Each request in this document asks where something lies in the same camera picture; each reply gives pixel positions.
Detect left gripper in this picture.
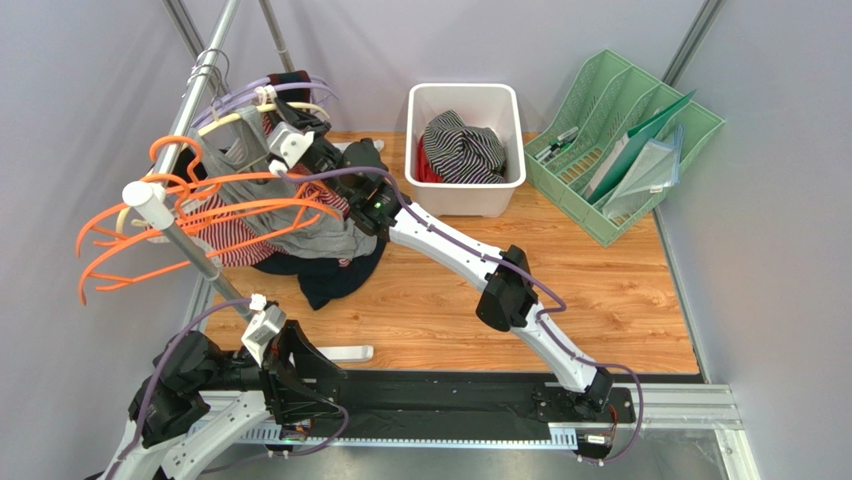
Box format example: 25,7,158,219
193,317,348,421

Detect grey garment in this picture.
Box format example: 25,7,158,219
188,105,379,261

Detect red tank top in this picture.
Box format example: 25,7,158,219
416,138,443,183

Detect black white striped top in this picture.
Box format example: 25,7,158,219
421,110,507,185

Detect orange plastic hanger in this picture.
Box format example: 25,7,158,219
75,193,342,305

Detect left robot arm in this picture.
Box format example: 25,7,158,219
98,320,349,479

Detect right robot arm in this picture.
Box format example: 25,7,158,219
270,100,613,415

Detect red white striped top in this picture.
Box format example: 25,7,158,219
173,107,374,268

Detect dark navy garment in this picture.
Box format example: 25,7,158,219
173,70,386,310

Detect metal clothes rack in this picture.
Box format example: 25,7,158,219
121,0,385,364

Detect white plastic basket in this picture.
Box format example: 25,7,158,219
404,83,527,217

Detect pens in organizer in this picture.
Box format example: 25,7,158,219
534,126,580,163

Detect green file organizer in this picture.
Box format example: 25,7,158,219
524,49,683,247

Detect green folder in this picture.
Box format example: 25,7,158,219
582,90,696,204

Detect clear document pouch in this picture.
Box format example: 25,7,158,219
602,124,685,221

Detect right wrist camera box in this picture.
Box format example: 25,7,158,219
267,122,315,172

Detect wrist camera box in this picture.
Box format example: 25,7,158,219
267,122,315,172
241,294,287,366

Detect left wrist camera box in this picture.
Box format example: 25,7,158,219
241,294,287,366

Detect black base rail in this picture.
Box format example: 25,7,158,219
239,369,637,444

